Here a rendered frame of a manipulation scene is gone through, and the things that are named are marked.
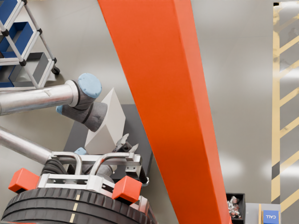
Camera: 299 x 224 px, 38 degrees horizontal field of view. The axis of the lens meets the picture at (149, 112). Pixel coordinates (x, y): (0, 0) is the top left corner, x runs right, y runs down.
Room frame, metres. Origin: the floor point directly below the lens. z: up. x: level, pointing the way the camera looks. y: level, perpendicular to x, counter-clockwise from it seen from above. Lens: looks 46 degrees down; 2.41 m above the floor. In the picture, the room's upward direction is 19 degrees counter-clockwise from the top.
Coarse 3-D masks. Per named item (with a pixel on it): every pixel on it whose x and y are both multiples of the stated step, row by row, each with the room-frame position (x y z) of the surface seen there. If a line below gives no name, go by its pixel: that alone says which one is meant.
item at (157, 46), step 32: (128, 0) 0.78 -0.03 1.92; (160, 0) 0.75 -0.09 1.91; (128, 32) 0.79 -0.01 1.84; (160, 32) 0.76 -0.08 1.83; (192, 32) 0.84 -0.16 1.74; (128, 64) 0.80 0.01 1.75; (160, 64) 0.77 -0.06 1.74; (192, 64) 0.78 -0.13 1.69; (160, 96) 0.78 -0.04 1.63; (192, 96) 0.74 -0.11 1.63; (160, 128) 0.79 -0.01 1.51; (192, 128) 0.75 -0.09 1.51; (160, 160) 0.80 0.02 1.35; (192, 160) 0.76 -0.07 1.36; (192, 192) 0.77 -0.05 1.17; (224, 192) 0.87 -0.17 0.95
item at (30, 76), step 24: (0, 0) 3.15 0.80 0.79; (24, 0) 3.10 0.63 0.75; (0, 24) 2.76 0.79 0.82; (24, 24) 3.11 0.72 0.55; (0, 48) 2.88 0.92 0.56; (24, 48) 2.91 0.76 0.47; (48, 48) 3.11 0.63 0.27; (0, 72) 3.12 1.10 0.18; (24, 72) 3.00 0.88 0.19; (48, 72) 2.97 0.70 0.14
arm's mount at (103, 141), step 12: (108, 96) 2.00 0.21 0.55; (108, 108) 1.87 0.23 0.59; (120, 108) 2.00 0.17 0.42; (108, 120) 1.80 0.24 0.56; (120, 120) 1.94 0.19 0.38; (96, 132) 1.80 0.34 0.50; (108, 132) 1.75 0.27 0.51; (120, 132) 1.87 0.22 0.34; (96, 144) 1.79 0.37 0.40; (108, 144) 1.77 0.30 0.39
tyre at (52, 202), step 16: (32, 192) 0.99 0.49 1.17; (48, 192) 0.95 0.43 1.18; (64, 192) 0.93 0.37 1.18; (80, 192) 0.92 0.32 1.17; (16, 208) 0.96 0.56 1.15; (32, 208) 0.92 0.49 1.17; (48, 208) 0.89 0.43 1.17; (64, 208) 0.87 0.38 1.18; (80, 208) 0.86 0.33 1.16; (96, 208) 0.85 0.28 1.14; (112, 208) 0.85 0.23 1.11; (128, 208) 0.86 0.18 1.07
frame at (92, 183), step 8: (40, 176) 1.10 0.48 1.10; (48, 176) 1.07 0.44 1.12; (56, 176) 1.06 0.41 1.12; (64, 176) 1.05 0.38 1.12; (72, 176) 1.04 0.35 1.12; (80, 176) 1.02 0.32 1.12; (88, 176) 1.01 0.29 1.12; (96, 176) 1.00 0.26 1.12; (40, 184) 1.05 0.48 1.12; (48, 184) 1.04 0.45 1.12; (56, 184) 1.02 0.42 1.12; (64, 184) 1.01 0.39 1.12; (72, 184) 1.00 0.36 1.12; (80, 184) 1.02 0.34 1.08; (88, 184) 0.98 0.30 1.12; (96, 184) 0.97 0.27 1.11; (104, 184) 0.98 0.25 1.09; (112, 184) 0.98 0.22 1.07; (96, 192) 0.94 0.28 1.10; (104, 192) 0.94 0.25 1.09; (112, 192) 0.97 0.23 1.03; (144, 200) 0.93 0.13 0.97; (136, 208) 0.90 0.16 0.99; (144, 208) 0.90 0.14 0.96; (152, 216) 0.92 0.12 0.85
